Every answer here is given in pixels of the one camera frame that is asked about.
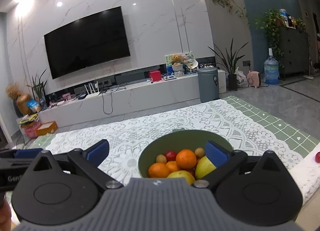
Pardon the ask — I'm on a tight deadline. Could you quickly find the mandarin orange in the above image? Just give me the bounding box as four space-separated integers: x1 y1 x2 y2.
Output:
166 160 180 172
176 149 197 170

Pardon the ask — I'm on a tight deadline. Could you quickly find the white plastic bag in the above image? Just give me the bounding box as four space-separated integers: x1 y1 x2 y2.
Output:
235 68 249 88

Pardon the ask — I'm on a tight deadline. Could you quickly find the teddy bear toy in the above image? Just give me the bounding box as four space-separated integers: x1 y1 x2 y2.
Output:
170 54 183 66

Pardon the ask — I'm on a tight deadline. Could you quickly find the green checked table mat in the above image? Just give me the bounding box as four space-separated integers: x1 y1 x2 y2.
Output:
31 96 319 163

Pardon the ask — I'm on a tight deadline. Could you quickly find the orange flat box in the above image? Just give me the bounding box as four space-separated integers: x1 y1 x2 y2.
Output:
36 121 58 136

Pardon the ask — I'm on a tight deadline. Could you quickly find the blue water jug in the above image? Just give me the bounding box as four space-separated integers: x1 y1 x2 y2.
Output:
264 48 279 85

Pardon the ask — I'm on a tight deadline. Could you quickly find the white lace tablecloth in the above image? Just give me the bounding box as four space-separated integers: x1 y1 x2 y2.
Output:
48 96 319 201

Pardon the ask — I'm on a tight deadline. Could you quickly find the cherry tomato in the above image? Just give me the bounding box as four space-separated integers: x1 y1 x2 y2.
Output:
315 152 320 163
164 151 177 161
187 169 195 177

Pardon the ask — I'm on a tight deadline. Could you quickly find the green colander bowl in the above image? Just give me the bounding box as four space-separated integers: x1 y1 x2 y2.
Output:
138 130 233 178

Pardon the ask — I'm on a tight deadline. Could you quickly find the dark drawer cabinet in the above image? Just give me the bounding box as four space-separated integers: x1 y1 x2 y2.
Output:
279 27 309 79

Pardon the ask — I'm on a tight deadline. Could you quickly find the potted plant black pot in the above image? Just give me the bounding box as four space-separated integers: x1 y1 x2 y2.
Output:
208 39 248 91

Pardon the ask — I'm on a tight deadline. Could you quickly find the large yellow-green pear back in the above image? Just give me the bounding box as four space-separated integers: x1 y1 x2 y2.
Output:
195 156 216 180

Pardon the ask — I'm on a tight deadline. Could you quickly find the small tan longan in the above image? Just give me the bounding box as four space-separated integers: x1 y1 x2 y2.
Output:
156 154 167 164

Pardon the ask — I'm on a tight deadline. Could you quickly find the large yellow-green pear front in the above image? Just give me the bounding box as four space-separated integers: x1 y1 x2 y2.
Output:
167 170 195 185

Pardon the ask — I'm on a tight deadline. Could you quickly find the pink small heater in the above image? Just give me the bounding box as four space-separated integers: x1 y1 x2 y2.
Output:
247 70 261 88

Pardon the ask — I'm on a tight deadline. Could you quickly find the black wall television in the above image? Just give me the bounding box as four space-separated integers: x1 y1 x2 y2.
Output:
44 6 130 79

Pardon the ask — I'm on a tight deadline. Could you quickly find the white wifi router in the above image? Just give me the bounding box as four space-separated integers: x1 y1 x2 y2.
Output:
85 81 100 99

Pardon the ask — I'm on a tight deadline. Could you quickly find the black hanging cable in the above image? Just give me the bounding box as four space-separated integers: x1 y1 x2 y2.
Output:
101 84 128 116

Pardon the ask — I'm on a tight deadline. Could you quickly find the red box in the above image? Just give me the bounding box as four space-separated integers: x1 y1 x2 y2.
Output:
149 70 162 82

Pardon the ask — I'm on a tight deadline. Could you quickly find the large orange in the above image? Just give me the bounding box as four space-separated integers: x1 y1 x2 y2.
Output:
148 163 170 178

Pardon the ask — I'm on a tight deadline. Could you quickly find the green plant in vase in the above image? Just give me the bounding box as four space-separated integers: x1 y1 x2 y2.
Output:
28 69 48 111

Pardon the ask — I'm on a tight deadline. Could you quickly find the grey-blue trash bin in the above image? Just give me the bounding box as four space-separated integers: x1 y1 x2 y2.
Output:
197 67 219 102

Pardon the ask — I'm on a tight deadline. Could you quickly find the brown kiwi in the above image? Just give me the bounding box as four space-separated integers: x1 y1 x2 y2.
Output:
194 147 205 159

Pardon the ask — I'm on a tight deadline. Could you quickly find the golden vase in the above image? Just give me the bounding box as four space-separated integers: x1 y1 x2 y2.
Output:
16 94 32 115

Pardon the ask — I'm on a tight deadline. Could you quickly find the person's hand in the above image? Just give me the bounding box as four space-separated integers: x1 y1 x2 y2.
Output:
0 199 11 231

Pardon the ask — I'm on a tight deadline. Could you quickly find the large yellow-green pear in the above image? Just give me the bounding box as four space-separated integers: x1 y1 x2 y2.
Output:
195 156 216 180
167 170 195 185

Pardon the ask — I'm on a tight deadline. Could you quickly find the white marble tv cabinet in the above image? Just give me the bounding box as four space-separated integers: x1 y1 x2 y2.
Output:
37 69 227 129

